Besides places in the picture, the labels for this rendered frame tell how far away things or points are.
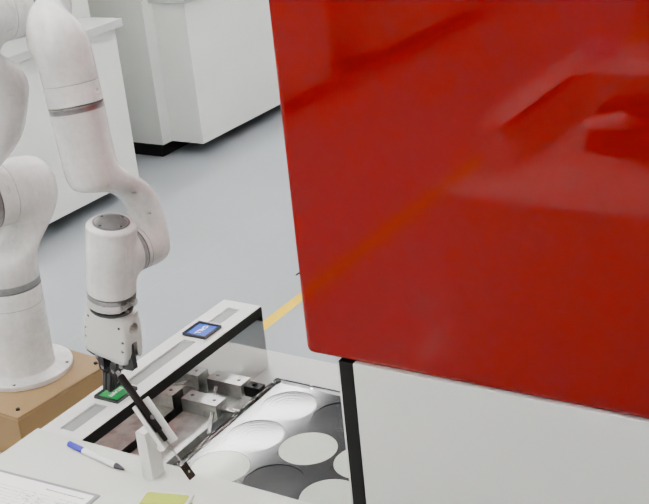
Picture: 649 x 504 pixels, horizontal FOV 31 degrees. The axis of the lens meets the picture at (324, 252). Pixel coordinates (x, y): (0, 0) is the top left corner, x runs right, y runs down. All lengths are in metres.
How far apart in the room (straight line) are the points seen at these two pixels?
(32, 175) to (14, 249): 0.14
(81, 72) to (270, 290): 2.97
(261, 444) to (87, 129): 0.61
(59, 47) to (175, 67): 4.61
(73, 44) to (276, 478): 0.77
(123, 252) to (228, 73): 4.77
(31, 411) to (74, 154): 0.56
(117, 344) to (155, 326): 2.58
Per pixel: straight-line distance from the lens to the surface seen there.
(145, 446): 1.84
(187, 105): 6.51
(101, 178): 1.93
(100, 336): 2.06
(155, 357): 2.25
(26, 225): 2.28
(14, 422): 2.25
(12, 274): 2.27
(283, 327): 4.46
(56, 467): 1.96
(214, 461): 2.01
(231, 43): 6.69
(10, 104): 2.10
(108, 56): 5.90
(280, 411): 2.13
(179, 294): 4.87
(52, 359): 2.38
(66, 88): 1.90
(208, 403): 2.17
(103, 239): 1.94
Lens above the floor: 1.97
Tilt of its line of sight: 23 degrees down
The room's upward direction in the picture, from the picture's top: 6 degrees counter-clockwise
